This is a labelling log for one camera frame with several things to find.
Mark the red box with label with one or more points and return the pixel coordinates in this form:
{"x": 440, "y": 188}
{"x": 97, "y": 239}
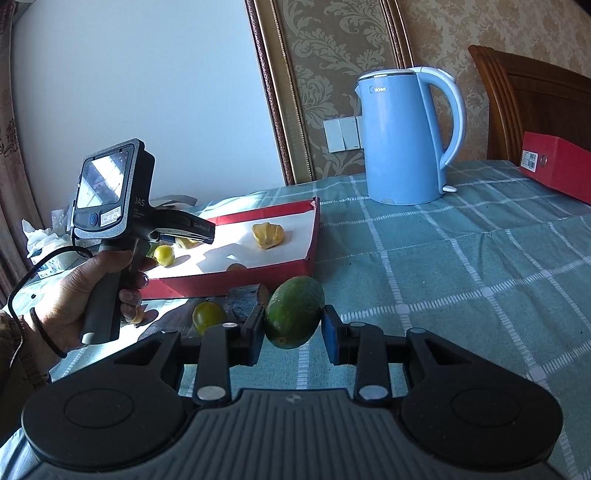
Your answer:
{"x": 568, "y": 166}

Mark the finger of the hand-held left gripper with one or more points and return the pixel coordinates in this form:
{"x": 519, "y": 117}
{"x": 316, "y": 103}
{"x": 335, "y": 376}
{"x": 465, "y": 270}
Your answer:
{"x": 194, "y": 240}

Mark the tan longan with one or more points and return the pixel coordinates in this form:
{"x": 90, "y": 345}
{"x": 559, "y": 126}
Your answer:
{"x": 235, "y": 267}

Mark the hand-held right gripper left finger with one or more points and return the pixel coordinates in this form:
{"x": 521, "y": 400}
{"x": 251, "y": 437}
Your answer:
{"x": 254, "y": 337}

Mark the red cardboard box tray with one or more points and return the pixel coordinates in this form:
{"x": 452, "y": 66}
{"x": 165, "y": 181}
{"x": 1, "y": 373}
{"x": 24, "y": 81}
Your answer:
{"x": 221, "y": 282}

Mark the grey patterned gift bag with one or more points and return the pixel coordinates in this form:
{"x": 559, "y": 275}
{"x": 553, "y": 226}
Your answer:
{"x": 60, "y": 217}

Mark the person's left hand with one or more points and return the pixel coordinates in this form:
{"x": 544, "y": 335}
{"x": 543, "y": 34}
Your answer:
{"x": 69, "y": 300}

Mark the light blue electric kettle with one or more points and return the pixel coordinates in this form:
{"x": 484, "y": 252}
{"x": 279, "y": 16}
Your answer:
{"x": 401, "y": 147}

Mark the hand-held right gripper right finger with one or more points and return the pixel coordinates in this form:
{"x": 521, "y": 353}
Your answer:
{"x": 330, "y": 334}

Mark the green tomato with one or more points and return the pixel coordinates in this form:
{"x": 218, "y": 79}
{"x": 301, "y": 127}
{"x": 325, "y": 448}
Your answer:
{"x": 207, "y": 316}

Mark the pink embroidered curtain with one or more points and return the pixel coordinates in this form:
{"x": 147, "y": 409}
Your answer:
{"x": 9, "y": 161}

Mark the yellow tomato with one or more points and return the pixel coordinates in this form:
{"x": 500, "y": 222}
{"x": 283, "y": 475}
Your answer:
{"x": 164, "y": 255}

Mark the white wall switch panel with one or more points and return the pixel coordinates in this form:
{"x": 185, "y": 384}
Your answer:
{"x": 339, "y": 134}

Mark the white tissue pack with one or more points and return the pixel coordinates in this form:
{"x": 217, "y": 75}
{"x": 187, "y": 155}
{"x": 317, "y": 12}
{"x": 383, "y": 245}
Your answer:
{"x": 46, "y": 240}

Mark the brown wooden chair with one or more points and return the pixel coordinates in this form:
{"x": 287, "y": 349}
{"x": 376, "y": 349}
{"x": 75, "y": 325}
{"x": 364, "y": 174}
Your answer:
{"x": 531, "y": 101}

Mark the green checked tablecloth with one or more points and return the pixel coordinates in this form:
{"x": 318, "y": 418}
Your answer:
{"x": 461, "y": 277}

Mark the person's left forearm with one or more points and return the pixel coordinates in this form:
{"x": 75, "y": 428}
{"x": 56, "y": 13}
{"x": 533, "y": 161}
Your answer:
{"x": 18, "y": 355}

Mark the gold framed damask wall panel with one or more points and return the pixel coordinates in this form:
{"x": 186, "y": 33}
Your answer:
{"x": 332, "y": 55}

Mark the yellow jackfruit piece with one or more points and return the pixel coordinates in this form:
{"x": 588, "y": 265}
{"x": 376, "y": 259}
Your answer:
{"x": 187, "y": 243}
{"x": 268, "y": 235}

